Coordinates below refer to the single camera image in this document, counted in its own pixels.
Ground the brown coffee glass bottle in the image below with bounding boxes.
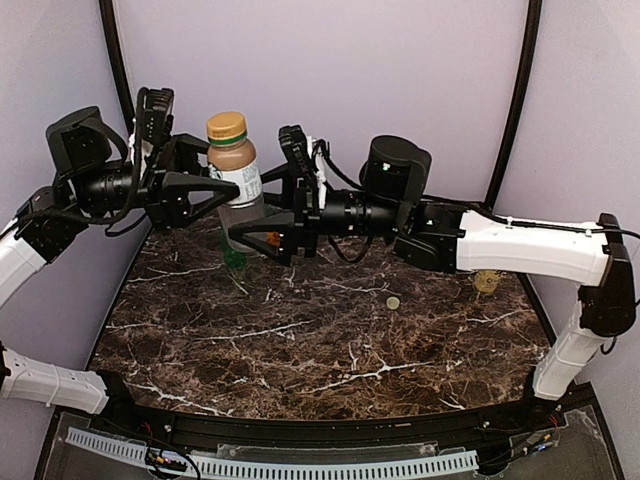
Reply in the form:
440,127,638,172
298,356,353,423
206,111,265,231

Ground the cream white bottle cap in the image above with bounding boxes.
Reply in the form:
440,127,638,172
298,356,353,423
386,296,401,311

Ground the large yellow tea bottle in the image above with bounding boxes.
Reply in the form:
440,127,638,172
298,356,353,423
473,270,502,294

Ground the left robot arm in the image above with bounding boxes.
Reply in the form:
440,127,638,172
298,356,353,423
1,100,239,302

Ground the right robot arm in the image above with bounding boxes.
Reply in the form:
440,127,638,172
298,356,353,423
228,126,638,401

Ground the orange juice bottle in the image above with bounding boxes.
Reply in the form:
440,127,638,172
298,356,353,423
266,232,281,247

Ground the green plastic bottle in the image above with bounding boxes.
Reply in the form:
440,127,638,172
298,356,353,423
220,228,246,270

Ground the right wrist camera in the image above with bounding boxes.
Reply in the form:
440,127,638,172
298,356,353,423
278,125,328,200

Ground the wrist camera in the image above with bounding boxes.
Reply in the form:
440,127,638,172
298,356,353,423
134,87,175,159
278,125,328,200

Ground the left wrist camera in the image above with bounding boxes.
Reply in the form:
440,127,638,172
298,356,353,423
134,87,175,159

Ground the left black frame post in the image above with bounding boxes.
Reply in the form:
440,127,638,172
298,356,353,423
98,0,166,216

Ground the black frame post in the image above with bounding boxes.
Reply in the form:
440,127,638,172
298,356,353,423
98,0,166,216
484,0,543,210

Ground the black front rail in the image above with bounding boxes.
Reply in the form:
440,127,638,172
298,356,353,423
90,382,579,450

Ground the white slotted cable duct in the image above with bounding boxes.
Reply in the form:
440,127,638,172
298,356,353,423
65,427,479,479

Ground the right black frame post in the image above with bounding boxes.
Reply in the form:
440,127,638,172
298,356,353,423
484,0,543,210

